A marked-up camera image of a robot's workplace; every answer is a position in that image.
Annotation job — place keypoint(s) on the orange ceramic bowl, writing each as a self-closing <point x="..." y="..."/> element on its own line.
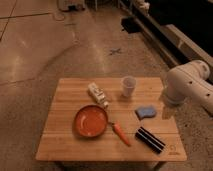
<point x="90" y="121"/>

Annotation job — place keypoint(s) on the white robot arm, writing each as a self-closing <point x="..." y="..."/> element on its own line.
<point x="189" y="81"/>

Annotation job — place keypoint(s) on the white milk carton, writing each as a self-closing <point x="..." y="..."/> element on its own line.
<point x="97" y="94"/>

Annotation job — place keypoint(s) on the wooden table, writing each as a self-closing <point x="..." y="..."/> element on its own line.
<point x="59" y="142"/>

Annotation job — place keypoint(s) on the orange toy carrot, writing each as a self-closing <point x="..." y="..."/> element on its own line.
<point x="117" y="129"/>

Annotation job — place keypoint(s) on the blue sponge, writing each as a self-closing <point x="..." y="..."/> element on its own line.
<point x="145" y="112"/>

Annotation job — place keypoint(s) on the black box on floor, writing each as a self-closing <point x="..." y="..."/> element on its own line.
<point x="130" y="25"/>

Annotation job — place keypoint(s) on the black striped box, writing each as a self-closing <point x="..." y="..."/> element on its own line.
<point x="150" y="140"/>

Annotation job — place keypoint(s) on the white device on floor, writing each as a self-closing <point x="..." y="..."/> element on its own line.
<point x="65" y="5"/>

